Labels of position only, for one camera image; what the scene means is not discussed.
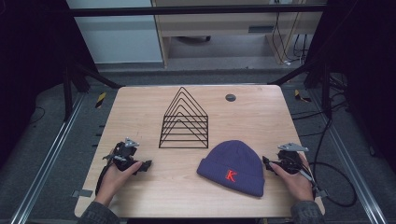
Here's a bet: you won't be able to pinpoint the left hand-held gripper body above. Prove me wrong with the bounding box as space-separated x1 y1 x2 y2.
103 137 140 172

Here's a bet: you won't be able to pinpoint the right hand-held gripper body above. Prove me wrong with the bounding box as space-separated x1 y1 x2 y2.
276 142 310 175

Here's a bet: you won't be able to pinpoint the person's right hand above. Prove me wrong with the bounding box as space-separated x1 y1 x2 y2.
268 152 315 203

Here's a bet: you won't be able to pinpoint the person's left hand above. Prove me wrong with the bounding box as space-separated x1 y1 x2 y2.
93 149 144 207

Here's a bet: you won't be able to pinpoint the purple knit beanie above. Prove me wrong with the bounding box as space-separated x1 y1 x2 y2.
196 139 266 198

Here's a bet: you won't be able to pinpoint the yellow black striped tape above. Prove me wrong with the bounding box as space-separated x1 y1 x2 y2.
94 91 107 109
293 89 312 104

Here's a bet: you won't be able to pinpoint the white cabinet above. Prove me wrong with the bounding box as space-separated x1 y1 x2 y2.
65 0 164 65

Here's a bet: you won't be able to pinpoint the dark curtain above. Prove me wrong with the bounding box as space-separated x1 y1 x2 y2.
304 0 396 175
0 0 98 169

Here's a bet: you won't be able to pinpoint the light wooden desk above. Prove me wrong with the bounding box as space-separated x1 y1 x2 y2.
150 0 329 69

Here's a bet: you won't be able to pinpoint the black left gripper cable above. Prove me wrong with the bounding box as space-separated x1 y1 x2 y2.
94 161 115 196

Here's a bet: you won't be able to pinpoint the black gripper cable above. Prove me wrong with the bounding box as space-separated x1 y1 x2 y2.
94 161 115 196
298 118 359 208

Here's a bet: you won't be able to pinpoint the black wire rack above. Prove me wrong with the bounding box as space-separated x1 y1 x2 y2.
158 86 209 149

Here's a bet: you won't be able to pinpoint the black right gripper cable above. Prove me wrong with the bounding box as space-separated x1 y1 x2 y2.
298 118 359 208

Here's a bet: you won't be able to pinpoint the aluminium floor rail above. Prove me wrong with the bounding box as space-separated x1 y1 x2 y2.
310 89 389 224
8 92 86 224

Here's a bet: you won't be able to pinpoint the black frame strut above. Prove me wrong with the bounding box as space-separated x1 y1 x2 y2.
63 58 125 123
266 59 332 119

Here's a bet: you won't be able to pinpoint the hanging black cables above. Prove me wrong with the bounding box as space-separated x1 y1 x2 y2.
271 11 310 67

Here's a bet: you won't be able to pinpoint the black horizontal frame bar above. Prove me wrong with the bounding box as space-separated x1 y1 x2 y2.
65 4 329 18

